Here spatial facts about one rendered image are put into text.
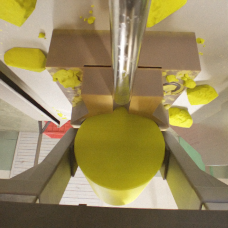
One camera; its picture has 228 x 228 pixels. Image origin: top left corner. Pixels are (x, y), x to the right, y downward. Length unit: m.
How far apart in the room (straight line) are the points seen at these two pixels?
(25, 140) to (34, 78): 6.23
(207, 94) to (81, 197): 5.57
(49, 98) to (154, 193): 5.58
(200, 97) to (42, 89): 0.17
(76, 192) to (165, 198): 2.74
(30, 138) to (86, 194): 2.65
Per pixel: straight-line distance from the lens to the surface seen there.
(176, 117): 0.24
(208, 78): 0.18
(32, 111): 0.31
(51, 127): 2.44
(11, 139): 6.71
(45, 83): 0.19
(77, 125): 0.16
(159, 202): 5.80
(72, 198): 5.74
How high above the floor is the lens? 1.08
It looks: 18 degrees down
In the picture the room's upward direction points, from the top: 178 degrees counter-clockwise
